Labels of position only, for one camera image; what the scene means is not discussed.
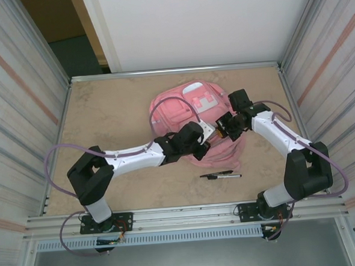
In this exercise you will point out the black marker pen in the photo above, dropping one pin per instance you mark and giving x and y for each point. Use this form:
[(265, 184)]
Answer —
[(213, 174)]

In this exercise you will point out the pink school backpack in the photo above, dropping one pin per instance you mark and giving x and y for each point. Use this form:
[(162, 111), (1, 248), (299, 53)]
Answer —
[(176, 115)]

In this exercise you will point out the black marker white label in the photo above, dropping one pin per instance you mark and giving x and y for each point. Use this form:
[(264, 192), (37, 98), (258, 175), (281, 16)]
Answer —
[(228, 176)]

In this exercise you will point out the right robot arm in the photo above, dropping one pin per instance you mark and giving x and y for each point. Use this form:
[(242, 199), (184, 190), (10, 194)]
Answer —
[(306, 173)]

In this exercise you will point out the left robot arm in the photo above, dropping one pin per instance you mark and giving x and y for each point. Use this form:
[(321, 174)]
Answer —
[(89, 174)]

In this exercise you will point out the grey metal panel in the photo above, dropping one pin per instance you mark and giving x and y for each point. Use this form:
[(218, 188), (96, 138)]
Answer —
[(188, 259)]

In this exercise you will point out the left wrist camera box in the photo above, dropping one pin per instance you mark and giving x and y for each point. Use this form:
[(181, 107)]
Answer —
[(207, 131)]

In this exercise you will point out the aluminium side frame rail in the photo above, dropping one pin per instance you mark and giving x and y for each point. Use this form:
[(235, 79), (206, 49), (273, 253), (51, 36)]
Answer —
[(67, 99), (286, 87)]

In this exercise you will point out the long aluminium mounting rail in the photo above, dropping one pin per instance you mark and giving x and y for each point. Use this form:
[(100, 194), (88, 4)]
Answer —
[(185, 214)]

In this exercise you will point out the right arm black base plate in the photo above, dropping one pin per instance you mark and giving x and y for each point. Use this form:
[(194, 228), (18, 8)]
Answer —
[(245, 211)]

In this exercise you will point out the short aluminium frame rail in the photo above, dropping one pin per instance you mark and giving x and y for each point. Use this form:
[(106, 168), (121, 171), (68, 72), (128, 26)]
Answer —
[(116, 75)]

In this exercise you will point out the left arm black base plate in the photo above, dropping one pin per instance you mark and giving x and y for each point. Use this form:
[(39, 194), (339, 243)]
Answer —
[(125, 220)]

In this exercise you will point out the white door frame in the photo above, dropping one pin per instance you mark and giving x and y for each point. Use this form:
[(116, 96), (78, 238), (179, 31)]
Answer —
[(100, 29)]

